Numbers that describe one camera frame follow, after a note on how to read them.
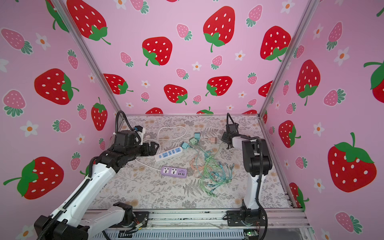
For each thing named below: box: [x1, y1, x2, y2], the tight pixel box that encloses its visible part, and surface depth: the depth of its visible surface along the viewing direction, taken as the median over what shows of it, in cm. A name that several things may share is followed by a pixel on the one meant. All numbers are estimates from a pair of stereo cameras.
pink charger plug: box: [210, 137, 217, 144], surface depth 106 cm
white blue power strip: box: [154, 146, 183, 162], surface depth 97 cm
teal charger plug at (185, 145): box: [180, 142, 190, 149], surface depth 103 cm
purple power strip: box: [160, 166, 188, 179], surface depth 90 cm
